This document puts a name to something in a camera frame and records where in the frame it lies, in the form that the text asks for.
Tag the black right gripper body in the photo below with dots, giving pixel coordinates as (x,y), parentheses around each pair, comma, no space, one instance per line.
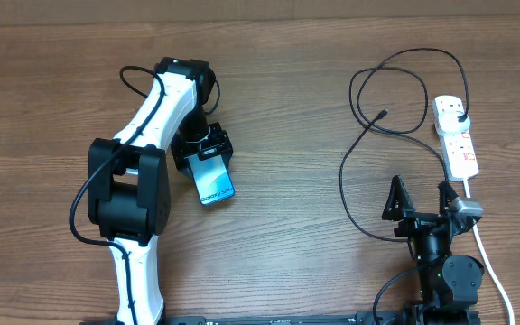
(414,223)

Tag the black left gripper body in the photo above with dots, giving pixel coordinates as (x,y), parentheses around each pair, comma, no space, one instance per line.
(206,141)

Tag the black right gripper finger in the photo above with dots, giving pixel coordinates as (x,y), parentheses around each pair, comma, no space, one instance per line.
(446,196)
(399,204)

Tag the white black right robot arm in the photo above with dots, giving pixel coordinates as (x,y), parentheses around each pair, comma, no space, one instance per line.
(449,283)

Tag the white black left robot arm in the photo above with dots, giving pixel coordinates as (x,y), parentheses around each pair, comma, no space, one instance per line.
(128,188)

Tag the white USB charger plug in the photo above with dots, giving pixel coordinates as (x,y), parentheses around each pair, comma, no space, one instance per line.
(449,123)

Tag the white power strip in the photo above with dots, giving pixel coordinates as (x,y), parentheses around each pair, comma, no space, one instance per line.
(458,149)

